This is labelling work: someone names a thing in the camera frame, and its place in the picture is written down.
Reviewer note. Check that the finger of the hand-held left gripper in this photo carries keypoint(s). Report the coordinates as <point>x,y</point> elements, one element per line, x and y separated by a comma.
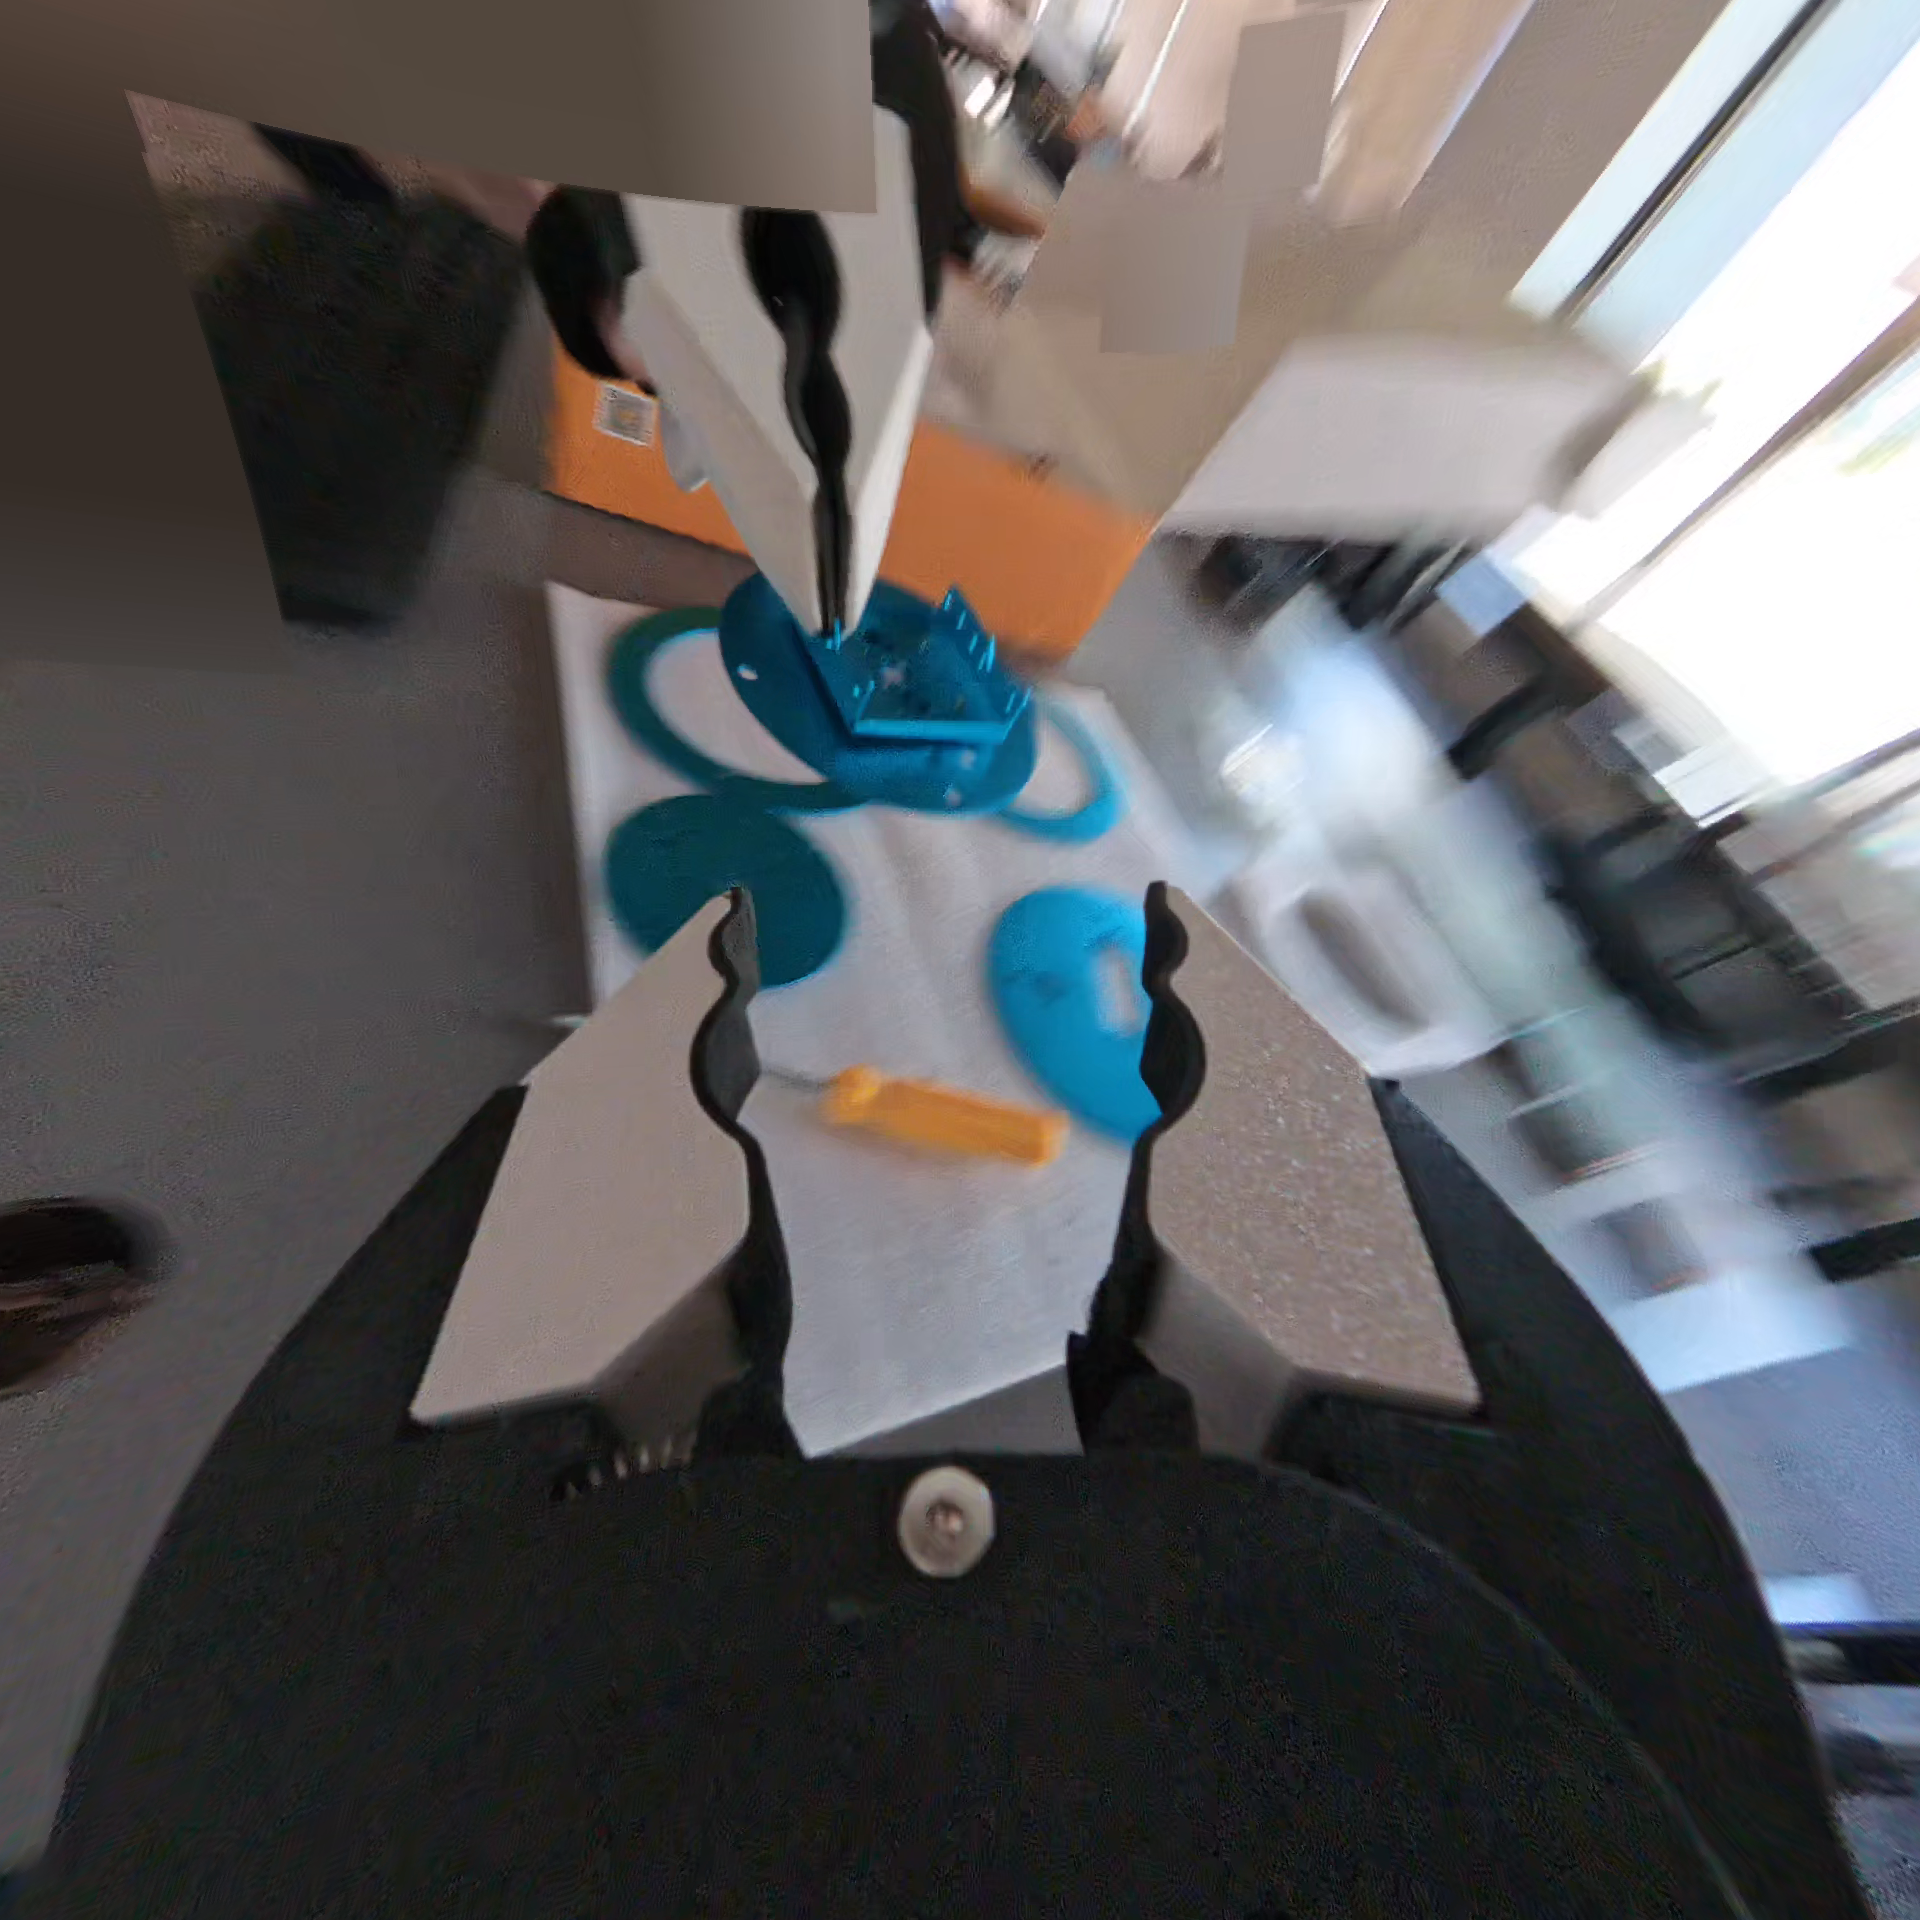
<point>720,390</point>
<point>876,373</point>

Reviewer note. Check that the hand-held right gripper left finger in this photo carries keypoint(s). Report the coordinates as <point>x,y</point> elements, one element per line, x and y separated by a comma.
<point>600,1199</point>

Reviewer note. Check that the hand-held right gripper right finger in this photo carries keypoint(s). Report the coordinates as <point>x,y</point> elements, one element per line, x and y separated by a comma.
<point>1292,1199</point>

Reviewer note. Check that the blue square perforated bracket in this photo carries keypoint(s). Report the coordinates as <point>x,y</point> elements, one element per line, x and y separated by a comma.
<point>930,698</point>

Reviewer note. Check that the grey desk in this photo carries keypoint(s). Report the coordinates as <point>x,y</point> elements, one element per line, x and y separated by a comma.
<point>298,930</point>

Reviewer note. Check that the round black desk control button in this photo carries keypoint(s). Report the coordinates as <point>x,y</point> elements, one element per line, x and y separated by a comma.
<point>58,1292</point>

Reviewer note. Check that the orange box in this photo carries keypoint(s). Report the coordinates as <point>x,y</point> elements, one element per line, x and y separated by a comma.
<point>991,540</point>

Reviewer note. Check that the white foam block round hole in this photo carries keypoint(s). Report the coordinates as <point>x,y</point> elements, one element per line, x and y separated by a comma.
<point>1426,960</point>

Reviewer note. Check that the white foam sheet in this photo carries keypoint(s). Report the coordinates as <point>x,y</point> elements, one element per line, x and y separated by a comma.
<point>901,1274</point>

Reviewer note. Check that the blue round plate rectangular slot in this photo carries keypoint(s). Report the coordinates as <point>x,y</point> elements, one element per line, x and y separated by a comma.
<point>1051,990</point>

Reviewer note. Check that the blue round plate small holes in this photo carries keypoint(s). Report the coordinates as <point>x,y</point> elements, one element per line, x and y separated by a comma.
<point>705,870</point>

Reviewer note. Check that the black rectangular object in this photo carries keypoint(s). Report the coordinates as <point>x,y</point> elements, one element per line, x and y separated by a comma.
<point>345,403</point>

